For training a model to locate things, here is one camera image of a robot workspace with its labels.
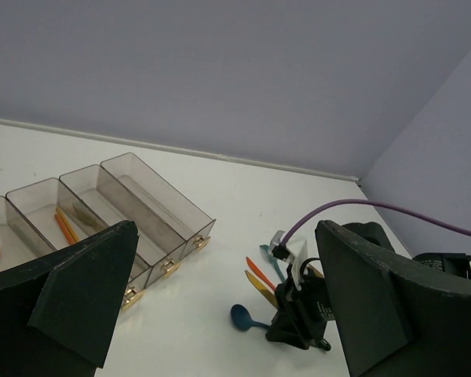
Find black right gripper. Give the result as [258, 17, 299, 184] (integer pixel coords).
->
[265, 257, 335, 350]

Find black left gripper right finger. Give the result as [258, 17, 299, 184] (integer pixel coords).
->
[316, 221, 471, 376]

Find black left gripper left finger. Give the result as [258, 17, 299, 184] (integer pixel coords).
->
[0, 221, 139, 376]

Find dark blue plastic spoon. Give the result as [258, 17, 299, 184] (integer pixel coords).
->
[230, 304, 269, 331]

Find teal spatula fork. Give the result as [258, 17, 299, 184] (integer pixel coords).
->
[259, 244, 286, 283]

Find teal plastic fork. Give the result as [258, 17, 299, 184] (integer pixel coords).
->
[72, 203, 104, 232]

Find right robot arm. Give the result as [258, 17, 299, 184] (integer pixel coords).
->
[261, 222, 471, 351]

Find orange plastic knife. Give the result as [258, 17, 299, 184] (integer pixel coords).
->
[246, 257, 276, 291]

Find clear tray near end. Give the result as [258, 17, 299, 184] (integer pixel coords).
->
[0, 196, 39, 272]

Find clear tray end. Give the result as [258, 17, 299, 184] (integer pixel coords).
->
[0, 196, 39, 272]
[101, 152, 215, 258]

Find clear tray far end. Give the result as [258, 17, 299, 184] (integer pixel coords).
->
[101, 152, 215, 258]

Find gold knife dark handle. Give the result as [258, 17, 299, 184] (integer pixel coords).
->
[245, 270, 279, 309]

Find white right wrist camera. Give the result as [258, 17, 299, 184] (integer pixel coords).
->
[268, 230, 308, 291]

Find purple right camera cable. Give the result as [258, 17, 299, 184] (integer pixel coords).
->
[283, 199, 471, 247]

